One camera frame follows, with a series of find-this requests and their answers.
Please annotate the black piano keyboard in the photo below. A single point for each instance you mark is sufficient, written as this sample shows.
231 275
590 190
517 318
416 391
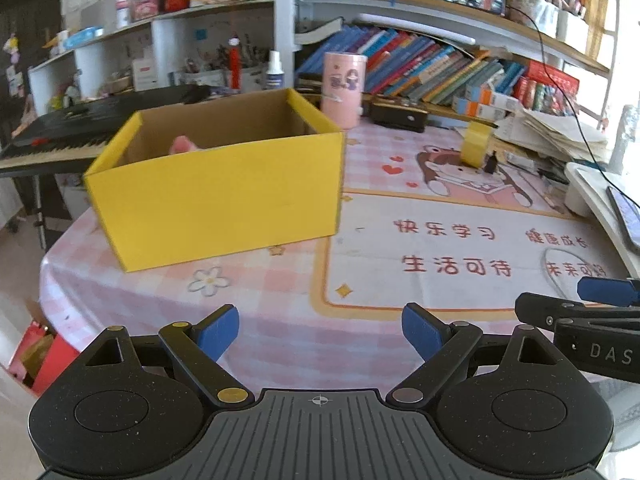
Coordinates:
60 125

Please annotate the pink cylindrical container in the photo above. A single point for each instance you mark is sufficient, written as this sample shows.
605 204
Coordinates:
342 95

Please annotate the orange white carton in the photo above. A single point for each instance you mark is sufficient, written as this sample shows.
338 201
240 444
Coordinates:
492 97
475 109

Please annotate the white side shelf unit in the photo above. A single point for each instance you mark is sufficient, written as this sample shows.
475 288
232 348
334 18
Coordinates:
165 35

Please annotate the pink checkered desktop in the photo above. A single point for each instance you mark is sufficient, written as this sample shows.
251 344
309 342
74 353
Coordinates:
280 320

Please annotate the red printed box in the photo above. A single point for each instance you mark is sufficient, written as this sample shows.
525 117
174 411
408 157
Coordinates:
550 82

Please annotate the white lotion bottle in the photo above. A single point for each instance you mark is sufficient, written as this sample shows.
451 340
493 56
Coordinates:
124 5

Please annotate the black keyboard stand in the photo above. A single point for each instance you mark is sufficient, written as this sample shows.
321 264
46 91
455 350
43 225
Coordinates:
39 210

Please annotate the row of colourful books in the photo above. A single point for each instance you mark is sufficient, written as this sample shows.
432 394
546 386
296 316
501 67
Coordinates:
415 65

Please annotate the white desktop riser stand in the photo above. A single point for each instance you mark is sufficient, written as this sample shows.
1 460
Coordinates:
585 185

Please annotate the yellow tape roll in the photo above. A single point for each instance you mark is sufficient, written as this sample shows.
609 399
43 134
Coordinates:
475 147

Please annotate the white spray bottle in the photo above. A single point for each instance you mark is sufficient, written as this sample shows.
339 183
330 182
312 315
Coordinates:
275 77

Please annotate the yellow cardboard box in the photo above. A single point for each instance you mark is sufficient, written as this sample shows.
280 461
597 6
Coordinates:
215 210

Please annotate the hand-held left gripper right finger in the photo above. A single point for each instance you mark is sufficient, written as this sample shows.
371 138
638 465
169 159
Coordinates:
420 330

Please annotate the stack of loose papers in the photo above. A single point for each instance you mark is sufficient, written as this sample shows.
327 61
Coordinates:
550 132

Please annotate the white desk bookshelf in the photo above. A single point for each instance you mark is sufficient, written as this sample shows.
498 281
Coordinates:
284 20

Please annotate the white box red label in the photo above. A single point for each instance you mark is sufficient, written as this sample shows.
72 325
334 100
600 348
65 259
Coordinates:
144 75

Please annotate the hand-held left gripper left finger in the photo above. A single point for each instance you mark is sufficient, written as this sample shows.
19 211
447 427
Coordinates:
220 330

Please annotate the blue tissue pack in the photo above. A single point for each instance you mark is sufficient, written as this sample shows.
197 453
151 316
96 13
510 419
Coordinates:
84 39

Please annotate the red slim bottle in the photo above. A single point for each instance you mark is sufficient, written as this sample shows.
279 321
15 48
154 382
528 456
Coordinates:
234 67

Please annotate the pink plush pig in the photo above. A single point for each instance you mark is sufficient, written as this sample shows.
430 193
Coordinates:
181 146

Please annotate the red paper bag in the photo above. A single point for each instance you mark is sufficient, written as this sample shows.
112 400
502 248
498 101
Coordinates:
55 360

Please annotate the dark brown box metal knobs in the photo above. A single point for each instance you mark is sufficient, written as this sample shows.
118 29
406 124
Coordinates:
400 117

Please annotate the black smartphone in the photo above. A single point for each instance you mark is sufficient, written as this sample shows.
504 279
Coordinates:
627 220

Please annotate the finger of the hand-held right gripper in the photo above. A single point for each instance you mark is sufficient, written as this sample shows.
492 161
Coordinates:
605 290
550 309

